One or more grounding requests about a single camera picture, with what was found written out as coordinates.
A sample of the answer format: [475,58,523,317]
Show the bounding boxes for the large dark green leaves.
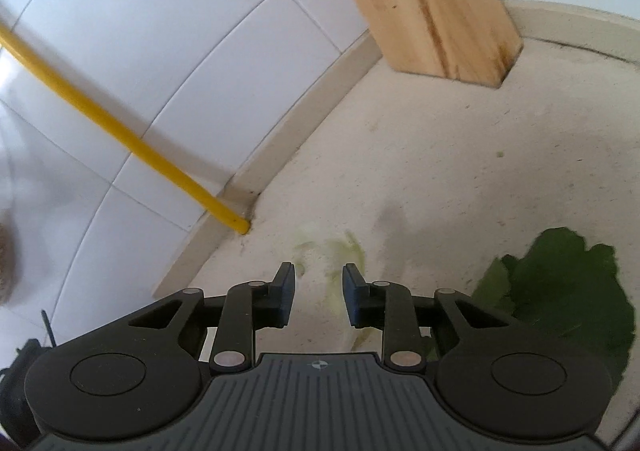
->
[471,227,636,388]

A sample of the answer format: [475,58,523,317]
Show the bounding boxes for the yellow gas pipe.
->
[1,23,250,235]

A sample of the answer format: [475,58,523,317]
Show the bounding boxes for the wooden knife block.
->
[354,0,523,88]

